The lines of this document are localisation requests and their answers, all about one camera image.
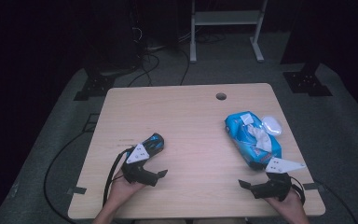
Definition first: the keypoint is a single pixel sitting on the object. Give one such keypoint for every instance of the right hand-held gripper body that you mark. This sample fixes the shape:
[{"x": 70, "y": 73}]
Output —
[{"x": 279, "y": 165}]

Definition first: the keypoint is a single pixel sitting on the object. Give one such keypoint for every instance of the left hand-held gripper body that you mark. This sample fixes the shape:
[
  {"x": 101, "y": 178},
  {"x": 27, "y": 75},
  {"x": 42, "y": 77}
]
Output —
[{"x": 136, "y": 154}]

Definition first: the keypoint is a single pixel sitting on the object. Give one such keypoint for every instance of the blue wet wipes pack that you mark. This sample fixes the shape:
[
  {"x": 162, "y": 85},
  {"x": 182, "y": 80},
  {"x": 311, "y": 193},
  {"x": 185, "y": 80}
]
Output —
[{"x": 239, "y": 137}]

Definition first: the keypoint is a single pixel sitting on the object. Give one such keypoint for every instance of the person's left hand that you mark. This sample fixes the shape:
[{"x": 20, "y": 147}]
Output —
[{"x": 122, "y": 191}]

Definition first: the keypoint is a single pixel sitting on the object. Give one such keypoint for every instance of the person's right hand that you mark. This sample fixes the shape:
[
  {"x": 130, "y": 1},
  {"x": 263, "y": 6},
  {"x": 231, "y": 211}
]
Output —
[{"x": 290, "y": 205}]

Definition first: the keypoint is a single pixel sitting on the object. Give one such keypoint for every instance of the grey tape strip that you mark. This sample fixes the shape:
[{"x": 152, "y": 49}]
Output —
[
  {"x": 76, "y": 190},
  {"x": 312, "y": 186}
]

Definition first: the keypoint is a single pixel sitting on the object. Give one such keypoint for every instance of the white oval object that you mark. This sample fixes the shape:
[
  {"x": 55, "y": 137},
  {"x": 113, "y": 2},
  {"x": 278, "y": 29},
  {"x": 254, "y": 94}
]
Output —
[{"x": 272, "y": 125}]

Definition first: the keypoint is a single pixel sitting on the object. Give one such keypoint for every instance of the black stand base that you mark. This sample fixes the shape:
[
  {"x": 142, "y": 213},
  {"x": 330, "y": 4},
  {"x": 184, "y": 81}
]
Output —
[
  {"x": 94, "y": 88},
  {"x": 304, "y": 82}
]

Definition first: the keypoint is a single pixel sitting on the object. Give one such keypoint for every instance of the white metal desk frame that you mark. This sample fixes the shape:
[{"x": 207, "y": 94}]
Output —
[{"x": 227, "y": 17}]

